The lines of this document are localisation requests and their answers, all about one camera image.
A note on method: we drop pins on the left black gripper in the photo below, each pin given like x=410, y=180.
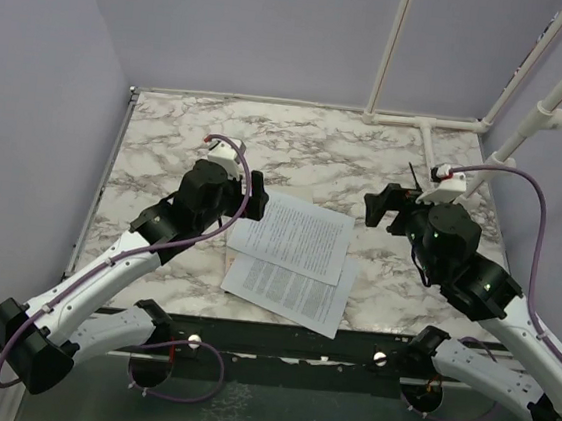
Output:
x=260, y=199

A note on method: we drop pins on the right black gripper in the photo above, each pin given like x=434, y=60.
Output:
x=392, y=198

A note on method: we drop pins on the printed paper sheet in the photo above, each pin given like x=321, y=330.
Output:
x=296, y=235
x=309, y=303

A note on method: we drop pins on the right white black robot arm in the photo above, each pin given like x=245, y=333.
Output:
x=486, y=293

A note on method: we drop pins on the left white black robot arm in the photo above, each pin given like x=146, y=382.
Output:
x=44, y=338

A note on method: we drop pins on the orange handled screwdriver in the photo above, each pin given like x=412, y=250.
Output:
x=413, y=174

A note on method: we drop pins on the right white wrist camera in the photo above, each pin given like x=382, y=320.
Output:
x=448, y=185

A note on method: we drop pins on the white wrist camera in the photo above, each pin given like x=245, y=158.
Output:
x=221, y=153
x=448, y=185

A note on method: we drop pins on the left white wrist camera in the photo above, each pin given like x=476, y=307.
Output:
x=221, y=153

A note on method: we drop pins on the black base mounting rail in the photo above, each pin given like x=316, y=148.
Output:
x=286, y=356

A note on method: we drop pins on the white pvc pipe frame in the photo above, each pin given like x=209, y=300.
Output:
x=545, y=114

